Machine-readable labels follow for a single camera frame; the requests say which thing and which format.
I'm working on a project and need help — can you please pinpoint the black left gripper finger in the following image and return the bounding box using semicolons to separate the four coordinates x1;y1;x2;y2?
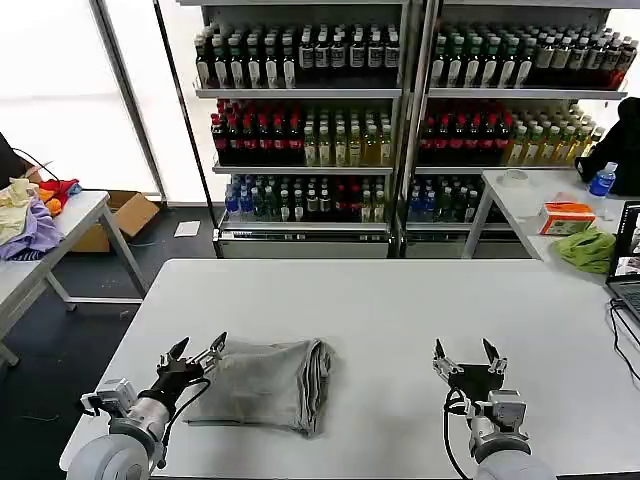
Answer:
185;331;228;374
158;336;191;371

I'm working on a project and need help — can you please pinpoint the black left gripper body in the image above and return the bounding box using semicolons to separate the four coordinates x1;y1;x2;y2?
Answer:
148;361;204;404

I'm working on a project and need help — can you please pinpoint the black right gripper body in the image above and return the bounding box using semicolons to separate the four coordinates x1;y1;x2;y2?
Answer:
447;363;505;402

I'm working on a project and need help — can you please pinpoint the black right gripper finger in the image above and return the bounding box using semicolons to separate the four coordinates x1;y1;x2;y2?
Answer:
431;338;464;384
481;337;509;376

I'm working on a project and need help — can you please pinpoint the grey printed shirt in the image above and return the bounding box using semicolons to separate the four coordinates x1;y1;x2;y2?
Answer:
181;338;338;439

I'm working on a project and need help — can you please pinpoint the brown cardboard box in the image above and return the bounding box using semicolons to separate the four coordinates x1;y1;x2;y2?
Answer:
71;190;162;254

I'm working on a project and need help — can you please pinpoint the green cloth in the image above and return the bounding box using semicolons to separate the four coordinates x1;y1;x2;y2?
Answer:
553;226;618;275

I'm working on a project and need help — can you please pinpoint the orange tissue box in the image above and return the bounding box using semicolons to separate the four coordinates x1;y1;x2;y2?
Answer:
536;200;598;237

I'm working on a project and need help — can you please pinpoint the white side table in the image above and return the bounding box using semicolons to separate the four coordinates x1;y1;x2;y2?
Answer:
461;168;640;290

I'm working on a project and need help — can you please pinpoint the open laptop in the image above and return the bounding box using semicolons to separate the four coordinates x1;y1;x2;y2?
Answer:
605;200;640;322

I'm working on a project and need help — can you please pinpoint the white table with clothes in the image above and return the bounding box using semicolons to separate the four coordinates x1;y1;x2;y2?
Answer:
0;189;149;367

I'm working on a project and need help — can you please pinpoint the purple cloth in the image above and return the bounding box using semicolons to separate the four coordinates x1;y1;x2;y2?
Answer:
0;196;65;263

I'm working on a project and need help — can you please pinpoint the red orange cloth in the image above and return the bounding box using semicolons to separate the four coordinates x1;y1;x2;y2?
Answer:
38;177;82;217

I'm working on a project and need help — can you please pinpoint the blue water bottle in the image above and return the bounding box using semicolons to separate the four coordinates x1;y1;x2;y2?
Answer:
588;161;619;198

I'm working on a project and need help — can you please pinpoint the cream cloth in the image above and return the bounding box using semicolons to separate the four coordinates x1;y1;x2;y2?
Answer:
0;177;42;247

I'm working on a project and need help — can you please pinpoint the bottle shelf with cola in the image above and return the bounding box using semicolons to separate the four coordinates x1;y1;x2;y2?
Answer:
399;0;632;259
192;0;410;259

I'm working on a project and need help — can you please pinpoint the black bag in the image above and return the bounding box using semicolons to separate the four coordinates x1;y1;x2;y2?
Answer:
574;96;640;197

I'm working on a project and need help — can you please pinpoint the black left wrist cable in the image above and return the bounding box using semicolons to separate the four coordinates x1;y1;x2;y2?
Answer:
158;376;212;474

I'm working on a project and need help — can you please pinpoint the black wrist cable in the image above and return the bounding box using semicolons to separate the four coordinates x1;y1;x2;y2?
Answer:
441;386;477;480
158;376;212;474

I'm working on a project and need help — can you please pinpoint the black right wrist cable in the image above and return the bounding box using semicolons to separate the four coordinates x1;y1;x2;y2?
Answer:
441;386;477;480

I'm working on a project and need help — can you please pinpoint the black laptop cable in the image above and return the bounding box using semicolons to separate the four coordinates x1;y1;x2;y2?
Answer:
608;296;640;392

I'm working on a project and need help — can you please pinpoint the dark bag with cord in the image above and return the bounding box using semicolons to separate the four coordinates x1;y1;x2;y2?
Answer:
0;131;57;190

